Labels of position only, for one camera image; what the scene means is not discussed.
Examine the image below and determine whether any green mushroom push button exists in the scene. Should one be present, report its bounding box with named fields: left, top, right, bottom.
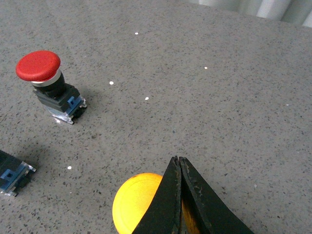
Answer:
left=0, top=150, right=36, bottom=197

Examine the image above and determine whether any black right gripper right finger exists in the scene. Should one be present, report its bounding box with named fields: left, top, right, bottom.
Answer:
left=179, top=157, right=253, bottom=234

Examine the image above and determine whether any white pleated curtain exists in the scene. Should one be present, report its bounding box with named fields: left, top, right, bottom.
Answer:
left=191, top=0, right=312, bottom=28

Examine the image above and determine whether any red mushroom push button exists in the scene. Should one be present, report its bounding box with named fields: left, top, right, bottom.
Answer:
left=16, top=50, right=87, bottom=124

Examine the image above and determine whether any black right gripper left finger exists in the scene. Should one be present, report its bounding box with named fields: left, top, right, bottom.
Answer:
left=133, top=156, right=182, bottom=234

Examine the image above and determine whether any yellow mushroom push button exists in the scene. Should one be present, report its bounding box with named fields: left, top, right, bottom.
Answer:
left=112, top=173, right=201, bottom=234

